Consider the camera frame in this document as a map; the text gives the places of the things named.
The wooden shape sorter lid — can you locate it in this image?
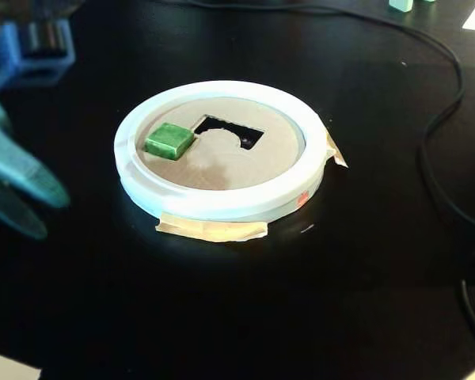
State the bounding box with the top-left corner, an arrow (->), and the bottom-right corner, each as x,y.
136,97 -> 305,191

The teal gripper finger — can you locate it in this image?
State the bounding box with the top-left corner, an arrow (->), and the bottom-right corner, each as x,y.
0,173 -> 49,241
0,90 -> 71,210

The beige masking tape piece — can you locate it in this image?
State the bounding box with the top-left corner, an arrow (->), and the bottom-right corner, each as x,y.
154,212 -> 269,243
323,130 -> 349,169

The green square wooden block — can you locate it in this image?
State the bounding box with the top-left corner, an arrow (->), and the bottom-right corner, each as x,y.
144,121 -> 196,161

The white round container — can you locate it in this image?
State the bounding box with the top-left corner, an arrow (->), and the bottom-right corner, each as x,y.
113,80 -> 329,222

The black cable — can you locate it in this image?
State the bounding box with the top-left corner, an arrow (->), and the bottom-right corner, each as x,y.
158,0 -> 475,230
458,245 -> 475,357

